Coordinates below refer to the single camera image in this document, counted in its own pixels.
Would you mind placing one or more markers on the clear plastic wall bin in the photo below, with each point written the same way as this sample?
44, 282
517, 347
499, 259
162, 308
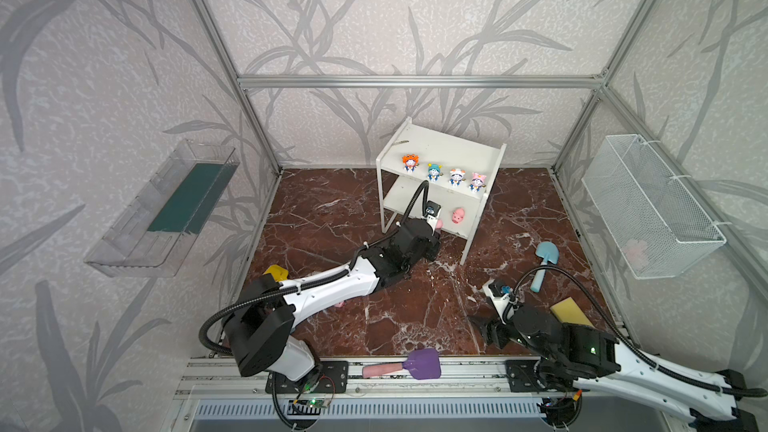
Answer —
153, 236

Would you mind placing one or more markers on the white hooded Doraemon figure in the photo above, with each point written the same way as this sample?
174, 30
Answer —
456, 177

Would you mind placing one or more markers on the blue green Doraemon figure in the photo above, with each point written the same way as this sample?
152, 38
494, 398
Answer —
434, 172

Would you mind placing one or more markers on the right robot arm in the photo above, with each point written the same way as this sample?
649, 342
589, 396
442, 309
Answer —
575, 357

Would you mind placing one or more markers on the light blue toy shovel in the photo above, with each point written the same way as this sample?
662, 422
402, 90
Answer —
548, 253

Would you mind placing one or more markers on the yellow toy shovel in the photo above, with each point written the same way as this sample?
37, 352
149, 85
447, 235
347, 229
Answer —
278, 273

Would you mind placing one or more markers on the pink hooded Doraemon figure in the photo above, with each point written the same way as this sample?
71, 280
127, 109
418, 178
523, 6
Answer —
478, 182

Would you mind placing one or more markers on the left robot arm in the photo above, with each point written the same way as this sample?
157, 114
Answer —
257, 330

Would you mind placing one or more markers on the white two-tier shelf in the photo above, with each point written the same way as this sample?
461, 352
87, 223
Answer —
396, 186

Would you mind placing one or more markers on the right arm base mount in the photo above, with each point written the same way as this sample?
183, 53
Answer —
522, 376

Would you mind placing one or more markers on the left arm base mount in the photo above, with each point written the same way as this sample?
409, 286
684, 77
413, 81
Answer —
330, 376

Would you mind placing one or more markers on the green circuit board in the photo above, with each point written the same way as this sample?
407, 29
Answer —
312, 405

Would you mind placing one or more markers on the pink toy in basket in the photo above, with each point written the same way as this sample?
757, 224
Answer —
635, 253

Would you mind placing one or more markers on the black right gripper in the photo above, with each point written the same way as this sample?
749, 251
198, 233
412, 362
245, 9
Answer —
489, 329

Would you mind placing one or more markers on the white wire mesh basket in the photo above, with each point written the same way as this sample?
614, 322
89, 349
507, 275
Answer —
638, 196

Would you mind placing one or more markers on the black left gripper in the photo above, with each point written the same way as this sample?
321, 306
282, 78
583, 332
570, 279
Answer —
429, 239

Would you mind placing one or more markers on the orange hooded Doraemon figure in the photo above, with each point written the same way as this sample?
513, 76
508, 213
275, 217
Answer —
410, 162

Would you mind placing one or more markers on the yellow sponge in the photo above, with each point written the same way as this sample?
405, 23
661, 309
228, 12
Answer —
567, 311

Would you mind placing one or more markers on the purple toy spatula pink handle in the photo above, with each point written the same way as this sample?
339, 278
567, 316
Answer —
422, 364

